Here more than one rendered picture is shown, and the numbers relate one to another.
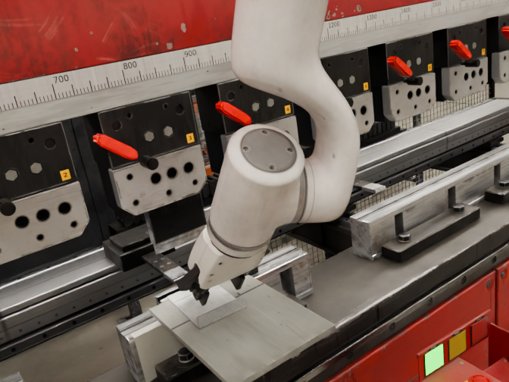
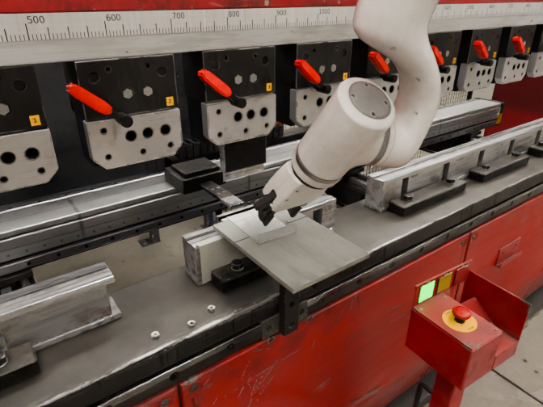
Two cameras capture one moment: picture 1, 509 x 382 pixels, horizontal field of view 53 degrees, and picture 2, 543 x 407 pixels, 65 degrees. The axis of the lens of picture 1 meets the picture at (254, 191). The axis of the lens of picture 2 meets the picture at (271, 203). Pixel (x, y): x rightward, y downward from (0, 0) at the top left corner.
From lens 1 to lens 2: 14 cm
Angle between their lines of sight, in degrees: 8
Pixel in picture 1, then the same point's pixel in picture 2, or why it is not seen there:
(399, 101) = not seen: hidden behind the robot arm
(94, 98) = (201, 38)
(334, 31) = not seen: hidden behind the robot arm
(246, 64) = (372, 23)
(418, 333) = (408, 273)
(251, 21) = not seen: outside the picture
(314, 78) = (423, 44)
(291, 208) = (375, 151)
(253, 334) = (304, 253)
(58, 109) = (172, 42)
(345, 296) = (360, 237)
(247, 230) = (334, 165)
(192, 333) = (253, 246)
